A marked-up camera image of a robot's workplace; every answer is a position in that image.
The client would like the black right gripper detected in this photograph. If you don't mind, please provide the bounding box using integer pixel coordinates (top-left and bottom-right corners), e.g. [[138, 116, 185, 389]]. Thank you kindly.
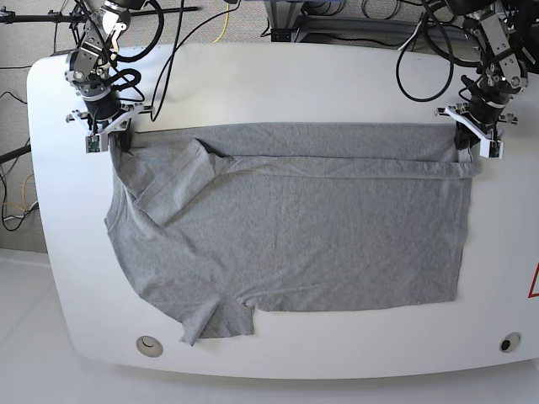
[[83, 93, 132, 152]]

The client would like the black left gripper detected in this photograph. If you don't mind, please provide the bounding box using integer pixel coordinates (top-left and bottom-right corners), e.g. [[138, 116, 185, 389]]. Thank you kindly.
[[454, 93, 507, 150]]

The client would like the grey T-shirt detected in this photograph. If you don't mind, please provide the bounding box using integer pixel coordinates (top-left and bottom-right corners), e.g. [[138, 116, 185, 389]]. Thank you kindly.
[[105, 123, 480, 344]]

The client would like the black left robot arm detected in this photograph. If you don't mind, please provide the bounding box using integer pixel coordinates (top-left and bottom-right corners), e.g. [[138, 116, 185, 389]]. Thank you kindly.
[[435, 1, 528, 159]]

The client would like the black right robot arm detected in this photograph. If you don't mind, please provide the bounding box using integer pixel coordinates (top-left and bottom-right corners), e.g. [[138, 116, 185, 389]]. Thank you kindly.
[[65, 1, 147, 153]]

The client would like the black tripod stand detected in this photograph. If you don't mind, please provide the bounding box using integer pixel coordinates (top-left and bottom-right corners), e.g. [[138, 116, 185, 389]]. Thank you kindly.
[[1, 1, 200, 63]]

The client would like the red triangle sticker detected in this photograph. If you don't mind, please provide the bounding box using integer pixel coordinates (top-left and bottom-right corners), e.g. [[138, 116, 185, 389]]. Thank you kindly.
[[528, 264, 539, 298]]

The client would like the beige table grommet cap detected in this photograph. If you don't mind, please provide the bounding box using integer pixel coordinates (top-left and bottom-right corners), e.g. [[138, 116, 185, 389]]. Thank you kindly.
[[136, 336, 163, 358]]

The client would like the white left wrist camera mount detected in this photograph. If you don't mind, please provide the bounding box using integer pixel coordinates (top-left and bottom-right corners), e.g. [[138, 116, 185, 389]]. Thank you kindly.
[[435, 103, 519, 159]]

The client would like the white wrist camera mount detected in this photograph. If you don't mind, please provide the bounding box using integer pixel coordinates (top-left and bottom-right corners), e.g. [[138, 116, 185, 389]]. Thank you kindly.
[[66, 103, 153, 154], [435, 103, 519, 159]]

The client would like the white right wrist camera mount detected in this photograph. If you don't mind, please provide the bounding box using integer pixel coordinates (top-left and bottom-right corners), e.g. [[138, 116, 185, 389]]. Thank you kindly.
[[66, 103, 153, 154]]

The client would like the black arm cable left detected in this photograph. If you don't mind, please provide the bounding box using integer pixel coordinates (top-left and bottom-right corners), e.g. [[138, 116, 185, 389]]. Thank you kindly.
[[88, 0, 253, 123]]

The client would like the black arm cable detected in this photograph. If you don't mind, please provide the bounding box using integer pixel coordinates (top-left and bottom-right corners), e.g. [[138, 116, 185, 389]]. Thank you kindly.
[[88, 0, 253, 123], [396, 0, 485, 103]]

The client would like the yellow cable left floor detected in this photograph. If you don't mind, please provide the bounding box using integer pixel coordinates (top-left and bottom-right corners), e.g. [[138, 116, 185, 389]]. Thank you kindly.
[[0, 172, 39, 216]]

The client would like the white cable top right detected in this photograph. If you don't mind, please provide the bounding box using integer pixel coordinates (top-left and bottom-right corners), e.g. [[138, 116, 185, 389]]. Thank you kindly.
[[397, 19, 426, 52]]

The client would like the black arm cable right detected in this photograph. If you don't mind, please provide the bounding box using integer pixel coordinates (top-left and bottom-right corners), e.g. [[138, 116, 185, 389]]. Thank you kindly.
[[396, 0, 485, 103]]

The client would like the black cable left floor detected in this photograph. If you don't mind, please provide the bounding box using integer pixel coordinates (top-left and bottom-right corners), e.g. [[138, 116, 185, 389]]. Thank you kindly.
[[0, 90, 40, 231]]

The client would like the yellow cable top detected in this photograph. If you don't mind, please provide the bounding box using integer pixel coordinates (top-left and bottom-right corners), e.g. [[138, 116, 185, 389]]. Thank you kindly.
[[213, 5, 231, 44]]

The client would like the grey metal frame base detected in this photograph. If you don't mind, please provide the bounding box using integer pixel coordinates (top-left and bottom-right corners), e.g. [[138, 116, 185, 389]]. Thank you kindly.
[[264, 0, 468, 47]]

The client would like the black table cable grommet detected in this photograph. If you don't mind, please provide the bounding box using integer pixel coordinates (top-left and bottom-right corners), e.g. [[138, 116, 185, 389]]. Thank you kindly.
[[499, 332, 522, 354]]

